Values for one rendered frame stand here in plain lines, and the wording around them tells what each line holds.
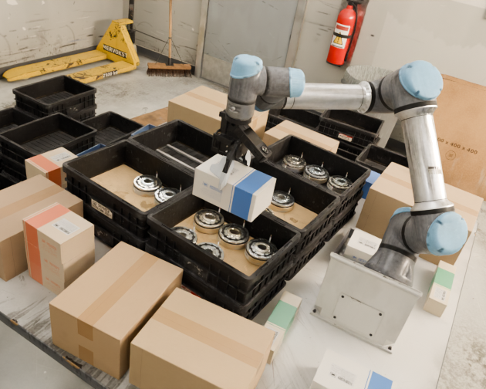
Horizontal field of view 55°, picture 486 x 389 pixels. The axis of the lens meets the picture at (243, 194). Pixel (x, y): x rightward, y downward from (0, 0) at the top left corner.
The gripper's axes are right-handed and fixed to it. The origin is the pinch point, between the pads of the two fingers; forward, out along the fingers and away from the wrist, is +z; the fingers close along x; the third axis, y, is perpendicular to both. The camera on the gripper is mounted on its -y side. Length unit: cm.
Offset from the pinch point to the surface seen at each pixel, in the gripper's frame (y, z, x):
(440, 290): -65, 35, -42
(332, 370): -46, 32, 16
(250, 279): -16.5, 17.9, 14.2
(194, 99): 68, 20, -80
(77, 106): 158, 58, -89
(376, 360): -55, 41, -4
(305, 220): -13.4, 28.0, -36.0
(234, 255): -3.3, 27.8, -2.3
